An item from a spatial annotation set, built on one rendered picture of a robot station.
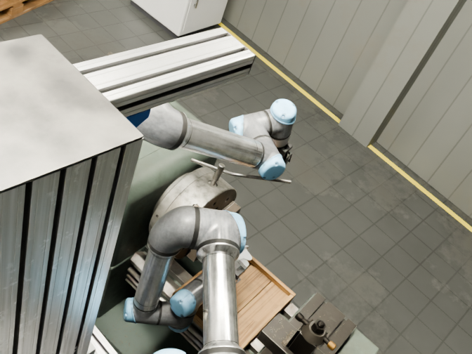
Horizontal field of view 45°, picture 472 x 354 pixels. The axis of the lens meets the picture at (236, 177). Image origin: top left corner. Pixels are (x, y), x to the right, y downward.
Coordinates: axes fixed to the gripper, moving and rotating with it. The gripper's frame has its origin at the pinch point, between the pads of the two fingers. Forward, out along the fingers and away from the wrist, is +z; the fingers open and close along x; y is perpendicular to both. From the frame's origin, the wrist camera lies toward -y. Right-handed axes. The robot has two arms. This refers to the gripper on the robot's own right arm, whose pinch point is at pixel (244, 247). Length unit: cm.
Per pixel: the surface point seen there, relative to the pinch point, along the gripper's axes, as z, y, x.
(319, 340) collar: -12.2, 39.0, 5.8
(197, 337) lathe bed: -19.6, 6.8, -30.0
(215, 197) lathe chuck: -5.3, -15.1, 15.1
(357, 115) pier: 257, -55, -91
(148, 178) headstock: -19.1, -32.8, 16.1
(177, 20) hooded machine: 210, -213, -91
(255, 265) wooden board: 13.3, 2.8, -19.3
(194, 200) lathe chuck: -11.1, -18.8, 13.5
